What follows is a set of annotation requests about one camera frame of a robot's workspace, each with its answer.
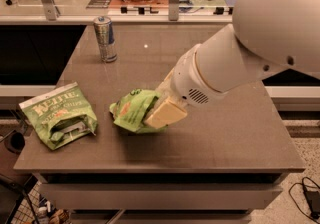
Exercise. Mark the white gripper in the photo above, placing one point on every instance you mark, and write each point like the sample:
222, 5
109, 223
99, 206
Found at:
187, 79

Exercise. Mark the green rice chip bag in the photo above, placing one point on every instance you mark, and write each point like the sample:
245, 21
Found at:
130, 110

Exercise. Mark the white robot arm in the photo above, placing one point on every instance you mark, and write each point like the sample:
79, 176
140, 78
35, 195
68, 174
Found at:
264, 38

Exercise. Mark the green jalapeno kettle chip bag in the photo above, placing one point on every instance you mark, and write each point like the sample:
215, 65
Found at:
60, 116

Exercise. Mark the silver blue energy drink can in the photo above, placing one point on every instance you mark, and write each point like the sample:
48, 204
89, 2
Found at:
105, 38

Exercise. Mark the table drawer front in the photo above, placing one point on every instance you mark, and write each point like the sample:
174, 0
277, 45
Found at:
161, 196

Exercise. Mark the black power adapter with cable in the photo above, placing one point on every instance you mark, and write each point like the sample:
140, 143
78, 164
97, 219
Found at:
311, 192

